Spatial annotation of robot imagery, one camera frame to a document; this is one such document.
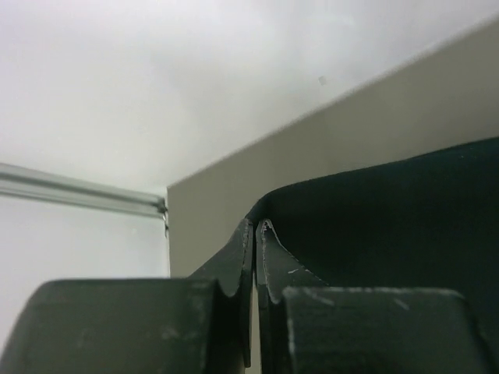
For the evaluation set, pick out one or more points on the left aluminium corner post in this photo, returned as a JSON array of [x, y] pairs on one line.
[[35, 192]]

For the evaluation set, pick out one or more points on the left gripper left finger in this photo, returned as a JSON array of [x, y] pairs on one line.
[[196, 324]]

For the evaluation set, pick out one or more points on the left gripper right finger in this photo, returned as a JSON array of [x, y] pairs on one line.
[[307, 326]]

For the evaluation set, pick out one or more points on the black t shirt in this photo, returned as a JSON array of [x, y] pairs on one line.
[[429, 221]]

